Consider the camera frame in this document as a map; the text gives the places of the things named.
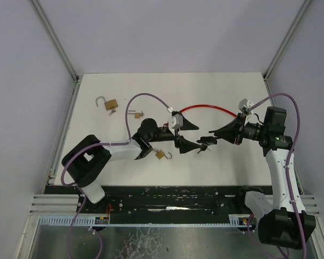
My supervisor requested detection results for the black-headed key bunch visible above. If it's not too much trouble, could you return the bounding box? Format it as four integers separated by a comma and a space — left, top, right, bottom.
197, 144, 208, 154

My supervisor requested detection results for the black Kaijing padlock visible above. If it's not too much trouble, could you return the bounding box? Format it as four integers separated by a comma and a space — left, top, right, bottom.
197, 136, 217, 146

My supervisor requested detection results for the red cable lock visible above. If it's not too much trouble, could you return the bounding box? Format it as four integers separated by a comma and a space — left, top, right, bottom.
180, 104, 237, 117

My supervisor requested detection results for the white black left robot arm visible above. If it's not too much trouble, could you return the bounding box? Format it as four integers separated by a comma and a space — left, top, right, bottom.
62, 112, 201, 204

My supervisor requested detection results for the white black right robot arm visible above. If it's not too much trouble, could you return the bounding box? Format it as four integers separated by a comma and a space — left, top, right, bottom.
175, 106, 316, 250

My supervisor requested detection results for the small brass padlock near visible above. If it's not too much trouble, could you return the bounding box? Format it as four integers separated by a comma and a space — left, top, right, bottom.
153, 148, 173, 160

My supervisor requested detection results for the large brass padlock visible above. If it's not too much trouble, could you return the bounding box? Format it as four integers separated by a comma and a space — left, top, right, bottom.
95, 96, 118, 111

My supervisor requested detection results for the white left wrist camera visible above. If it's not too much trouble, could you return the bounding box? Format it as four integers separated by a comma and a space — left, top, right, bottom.
168, 112, 184, 134

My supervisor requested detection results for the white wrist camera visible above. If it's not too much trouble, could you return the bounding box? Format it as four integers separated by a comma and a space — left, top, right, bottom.
238, 99, 254, 119
168, 112, 184, 134

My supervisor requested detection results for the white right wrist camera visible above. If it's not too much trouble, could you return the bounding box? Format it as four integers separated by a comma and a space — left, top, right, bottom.
238, 99, 254, 119

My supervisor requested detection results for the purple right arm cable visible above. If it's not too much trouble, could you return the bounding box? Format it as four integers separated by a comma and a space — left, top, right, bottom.
247, 93, 308, 257

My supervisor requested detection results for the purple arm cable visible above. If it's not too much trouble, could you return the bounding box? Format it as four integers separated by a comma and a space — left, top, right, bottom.
247, 93, 308, 257
60, 93, 175, 259

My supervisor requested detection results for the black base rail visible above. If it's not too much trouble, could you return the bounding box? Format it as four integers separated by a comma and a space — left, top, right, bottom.
43, 185, 268, 216

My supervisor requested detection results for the white slotted cable duct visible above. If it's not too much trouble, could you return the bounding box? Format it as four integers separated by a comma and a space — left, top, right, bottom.
39, 214, 256, 226

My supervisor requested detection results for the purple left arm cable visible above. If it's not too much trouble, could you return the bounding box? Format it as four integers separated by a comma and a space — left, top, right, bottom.
60, 93, 175, 259

